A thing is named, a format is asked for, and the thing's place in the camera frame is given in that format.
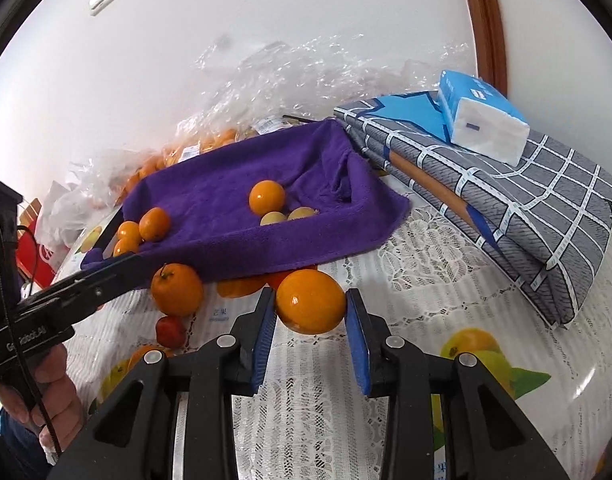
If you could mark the red paper bag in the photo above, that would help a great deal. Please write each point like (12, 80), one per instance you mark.
(36, 262)

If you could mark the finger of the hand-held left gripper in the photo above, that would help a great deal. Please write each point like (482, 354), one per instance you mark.
(101, 287)

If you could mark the orange with stem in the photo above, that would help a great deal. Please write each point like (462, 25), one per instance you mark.
(177, 291)

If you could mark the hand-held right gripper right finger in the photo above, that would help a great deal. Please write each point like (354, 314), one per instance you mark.
(358, 345)

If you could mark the white plastic bag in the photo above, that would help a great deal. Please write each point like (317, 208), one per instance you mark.
(61, 215)

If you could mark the brown wooden door frame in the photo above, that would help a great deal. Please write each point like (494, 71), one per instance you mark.
(482, 25)

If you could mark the grey checked folded bedding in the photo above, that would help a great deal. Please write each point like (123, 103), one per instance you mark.
(511, 210)

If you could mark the clear plastic bag of oranges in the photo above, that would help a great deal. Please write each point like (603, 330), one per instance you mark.
(196, 147)

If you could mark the crumpled clear plastic bags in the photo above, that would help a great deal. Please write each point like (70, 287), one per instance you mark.
(311, 70)

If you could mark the translucent plastic bag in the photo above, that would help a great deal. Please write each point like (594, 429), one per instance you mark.
(93, 175)

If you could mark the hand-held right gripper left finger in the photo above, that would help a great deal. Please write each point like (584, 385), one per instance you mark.
(266, 340)

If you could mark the purple towel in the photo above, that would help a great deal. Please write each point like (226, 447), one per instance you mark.
(226, 190)

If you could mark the person's left hand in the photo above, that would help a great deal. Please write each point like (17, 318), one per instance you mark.
(56, 385)

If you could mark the blue tissue pack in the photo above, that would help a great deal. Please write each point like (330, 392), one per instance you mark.
(478, 115)

